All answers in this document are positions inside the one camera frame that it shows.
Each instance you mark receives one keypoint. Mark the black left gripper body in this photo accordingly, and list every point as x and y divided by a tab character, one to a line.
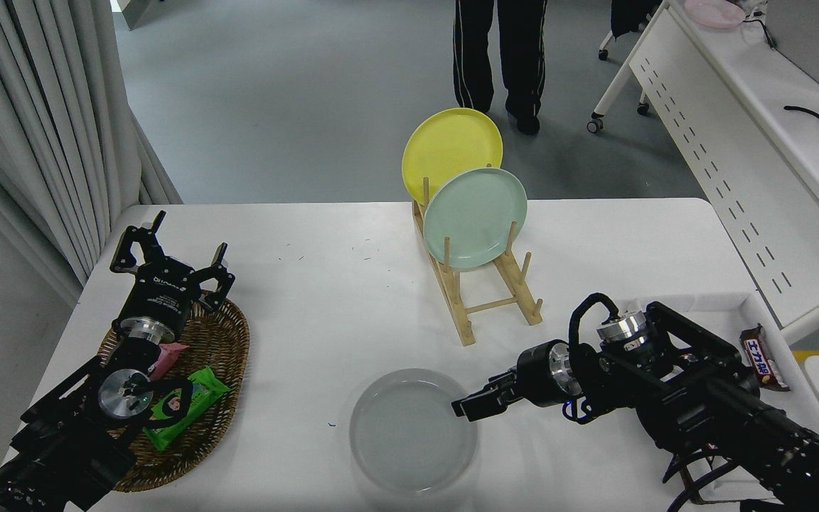
164	291

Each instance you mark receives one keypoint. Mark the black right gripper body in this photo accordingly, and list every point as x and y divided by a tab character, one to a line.
536	373

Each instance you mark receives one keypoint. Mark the grey plate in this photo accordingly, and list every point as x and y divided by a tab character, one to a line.
409	434

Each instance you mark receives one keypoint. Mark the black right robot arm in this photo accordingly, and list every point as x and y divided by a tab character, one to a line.
708	405

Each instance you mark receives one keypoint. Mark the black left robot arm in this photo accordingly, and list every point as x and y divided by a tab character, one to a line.
61	441

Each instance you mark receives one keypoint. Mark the wooden plate rack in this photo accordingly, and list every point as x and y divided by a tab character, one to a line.
452	299

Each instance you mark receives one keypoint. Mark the pale green plate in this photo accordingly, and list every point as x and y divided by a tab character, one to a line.
473	213

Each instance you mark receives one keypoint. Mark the yellow plate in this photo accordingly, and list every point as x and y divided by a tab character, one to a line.
445	142

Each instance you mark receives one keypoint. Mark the pink plate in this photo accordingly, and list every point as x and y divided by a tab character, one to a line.
715	13

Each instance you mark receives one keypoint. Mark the brown wicker basket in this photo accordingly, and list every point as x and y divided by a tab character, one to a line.
221	341

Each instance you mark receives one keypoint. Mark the pink snack packet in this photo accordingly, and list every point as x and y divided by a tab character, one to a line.
169	355

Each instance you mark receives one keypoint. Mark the green snack packet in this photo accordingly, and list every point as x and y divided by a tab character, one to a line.
200	398

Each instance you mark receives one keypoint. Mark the pale grey curtain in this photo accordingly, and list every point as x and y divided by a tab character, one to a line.
40	128

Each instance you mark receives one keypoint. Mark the white tray with brown edge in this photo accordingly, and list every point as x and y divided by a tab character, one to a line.
740	306

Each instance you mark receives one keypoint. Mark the brown snickers bar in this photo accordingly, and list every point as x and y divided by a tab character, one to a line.
761	359

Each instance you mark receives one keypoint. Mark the white desk with slotted panel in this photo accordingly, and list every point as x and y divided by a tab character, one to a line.
736	178

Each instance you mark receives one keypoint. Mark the person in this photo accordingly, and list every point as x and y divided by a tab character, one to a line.
520	57

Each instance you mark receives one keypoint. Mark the grey laptop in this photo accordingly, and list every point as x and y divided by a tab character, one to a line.
811	35

